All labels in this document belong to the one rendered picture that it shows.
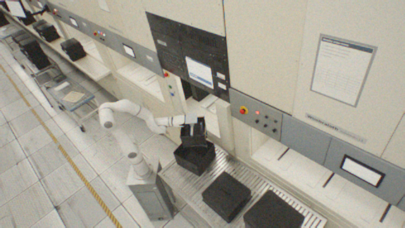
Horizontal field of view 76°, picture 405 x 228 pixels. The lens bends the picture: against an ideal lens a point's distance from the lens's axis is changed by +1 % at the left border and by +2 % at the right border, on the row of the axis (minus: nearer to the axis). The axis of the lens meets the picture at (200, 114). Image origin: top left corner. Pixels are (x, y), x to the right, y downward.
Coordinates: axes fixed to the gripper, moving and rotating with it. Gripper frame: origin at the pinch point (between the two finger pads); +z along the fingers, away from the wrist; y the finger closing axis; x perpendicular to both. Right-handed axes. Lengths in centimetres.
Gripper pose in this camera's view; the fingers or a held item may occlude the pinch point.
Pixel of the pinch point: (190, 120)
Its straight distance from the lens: 211.2
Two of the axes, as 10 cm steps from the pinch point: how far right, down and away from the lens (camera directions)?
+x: -1.4, -7.2, -6.8
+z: 9.9, -0.9, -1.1
